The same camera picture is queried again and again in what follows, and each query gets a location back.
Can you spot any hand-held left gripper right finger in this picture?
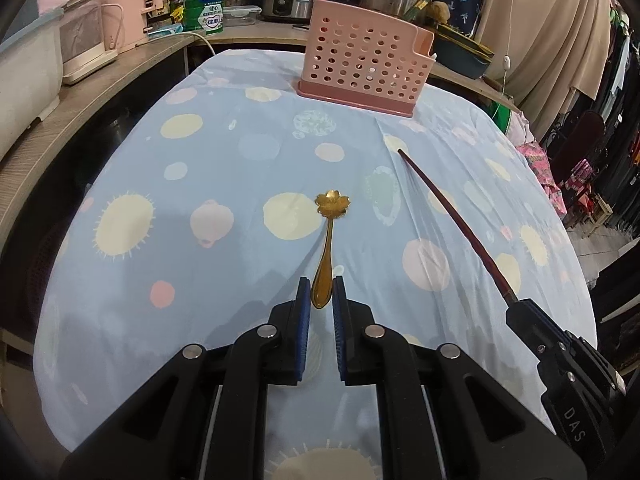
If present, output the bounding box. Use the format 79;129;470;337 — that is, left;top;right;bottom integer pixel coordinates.
332;276;587;480

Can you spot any blue wet wipes pack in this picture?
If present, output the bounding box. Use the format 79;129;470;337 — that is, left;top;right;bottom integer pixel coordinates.
147;22;186;41

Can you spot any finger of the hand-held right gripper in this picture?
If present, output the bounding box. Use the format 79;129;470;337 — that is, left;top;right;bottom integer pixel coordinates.
504;297;576;366

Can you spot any pink electric kettle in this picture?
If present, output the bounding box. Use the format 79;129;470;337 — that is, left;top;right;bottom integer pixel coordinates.
99;0;166;54

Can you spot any gold flower spoon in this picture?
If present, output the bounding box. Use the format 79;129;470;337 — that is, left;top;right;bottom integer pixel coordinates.
310;189;353;309

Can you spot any dark maroon chopstick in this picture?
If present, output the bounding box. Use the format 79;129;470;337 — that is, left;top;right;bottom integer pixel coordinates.
398;148;522;307

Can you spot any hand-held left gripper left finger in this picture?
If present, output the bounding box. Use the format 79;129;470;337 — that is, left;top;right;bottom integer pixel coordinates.
60;276;312;480

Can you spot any green milk powder tin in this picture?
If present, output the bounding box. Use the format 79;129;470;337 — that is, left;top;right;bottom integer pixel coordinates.
182;0;227;34

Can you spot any pink floral cloth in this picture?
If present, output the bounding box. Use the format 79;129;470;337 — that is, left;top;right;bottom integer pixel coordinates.
515;142;569;219

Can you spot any beige hanging cloth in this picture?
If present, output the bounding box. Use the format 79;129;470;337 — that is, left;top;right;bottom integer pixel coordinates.
474;0;615;142

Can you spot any grey plastic tub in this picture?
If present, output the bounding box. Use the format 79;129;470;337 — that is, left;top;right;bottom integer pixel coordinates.
0;7;67;162

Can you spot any dark blue lunch bowl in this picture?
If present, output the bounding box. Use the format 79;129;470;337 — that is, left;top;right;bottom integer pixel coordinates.
432;25;496;79

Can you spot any clear lidded food container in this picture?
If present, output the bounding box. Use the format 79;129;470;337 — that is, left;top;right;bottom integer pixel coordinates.
222;5;262;29

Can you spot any pink perforated utensil holder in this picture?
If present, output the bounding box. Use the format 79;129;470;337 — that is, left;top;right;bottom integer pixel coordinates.
295;0;436;120

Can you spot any white food steamer appliance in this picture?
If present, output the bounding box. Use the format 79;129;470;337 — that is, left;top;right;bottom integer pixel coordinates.
59;0;122;86

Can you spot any white cable with switch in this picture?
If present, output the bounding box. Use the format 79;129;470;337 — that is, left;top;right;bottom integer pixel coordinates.
499;0;517;97

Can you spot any row of hanging clothes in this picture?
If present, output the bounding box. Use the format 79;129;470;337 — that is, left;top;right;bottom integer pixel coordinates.
545;7;640;243

